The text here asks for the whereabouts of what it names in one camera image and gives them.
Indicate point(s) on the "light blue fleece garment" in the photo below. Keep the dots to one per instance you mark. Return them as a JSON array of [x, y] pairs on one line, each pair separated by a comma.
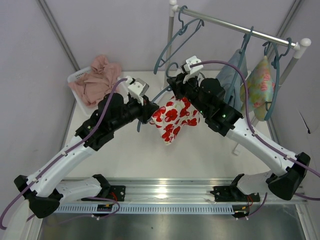
[[231, 81]]

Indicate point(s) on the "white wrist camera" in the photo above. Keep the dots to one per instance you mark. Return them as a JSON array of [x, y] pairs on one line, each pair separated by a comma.
[[137, 88], [191, 68]]

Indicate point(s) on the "silver clothes rack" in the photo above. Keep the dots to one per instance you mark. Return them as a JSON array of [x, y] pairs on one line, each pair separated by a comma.
[[180, 17]]

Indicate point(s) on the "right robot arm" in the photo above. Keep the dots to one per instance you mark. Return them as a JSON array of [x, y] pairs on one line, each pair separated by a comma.
[[286, 169]]

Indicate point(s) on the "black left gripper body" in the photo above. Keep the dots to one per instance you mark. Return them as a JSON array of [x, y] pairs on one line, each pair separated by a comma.
[[146, 113]]

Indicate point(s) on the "pink crumpled garment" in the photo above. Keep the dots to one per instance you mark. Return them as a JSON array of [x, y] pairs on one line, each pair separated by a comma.
[[93, 86]]

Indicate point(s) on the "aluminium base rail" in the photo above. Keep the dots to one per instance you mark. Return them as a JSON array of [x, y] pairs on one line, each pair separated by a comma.
[[169, 190]]

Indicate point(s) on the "teal hanger with floral garment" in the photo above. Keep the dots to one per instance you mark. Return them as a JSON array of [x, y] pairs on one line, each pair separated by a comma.
[[273, 84]]

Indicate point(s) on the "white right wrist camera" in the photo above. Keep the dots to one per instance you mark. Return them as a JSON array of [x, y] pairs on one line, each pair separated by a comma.
[[191, 68]]

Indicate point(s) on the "grey corner frame post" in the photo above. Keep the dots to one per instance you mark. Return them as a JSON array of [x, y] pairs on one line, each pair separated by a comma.
[[48, 15]]

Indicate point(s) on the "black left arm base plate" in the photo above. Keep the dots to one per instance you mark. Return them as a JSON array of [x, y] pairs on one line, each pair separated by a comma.
[[113, 192]]

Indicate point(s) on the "white slotted cable duct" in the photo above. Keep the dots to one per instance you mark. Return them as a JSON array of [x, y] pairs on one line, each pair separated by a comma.
[[130, 208]]

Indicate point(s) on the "white plastic laundry basket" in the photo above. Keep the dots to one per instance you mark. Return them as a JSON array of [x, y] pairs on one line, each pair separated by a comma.
[[88, 110]]

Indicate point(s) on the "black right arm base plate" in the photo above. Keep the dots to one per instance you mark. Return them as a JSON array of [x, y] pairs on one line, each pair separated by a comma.
[[228, 194]]

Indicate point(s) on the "pastel floral garment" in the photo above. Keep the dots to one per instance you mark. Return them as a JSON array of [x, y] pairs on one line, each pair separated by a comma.
[[257, 87]]

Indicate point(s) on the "teal hanger with blue garment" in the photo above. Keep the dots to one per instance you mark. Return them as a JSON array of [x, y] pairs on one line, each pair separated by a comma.
[[246, 39]]

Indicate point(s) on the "red poppy print skirt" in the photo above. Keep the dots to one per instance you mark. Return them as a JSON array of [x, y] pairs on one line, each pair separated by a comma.
[[173, 116]]

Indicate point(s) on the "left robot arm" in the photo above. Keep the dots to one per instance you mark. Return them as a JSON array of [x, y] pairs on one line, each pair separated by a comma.
[[44, 189]]

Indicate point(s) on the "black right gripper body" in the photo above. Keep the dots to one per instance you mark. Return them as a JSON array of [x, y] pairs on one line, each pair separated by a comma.
[[176, 85]]

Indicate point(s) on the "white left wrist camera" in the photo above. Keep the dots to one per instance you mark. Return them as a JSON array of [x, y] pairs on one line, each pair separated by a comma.
[[137, 88]]

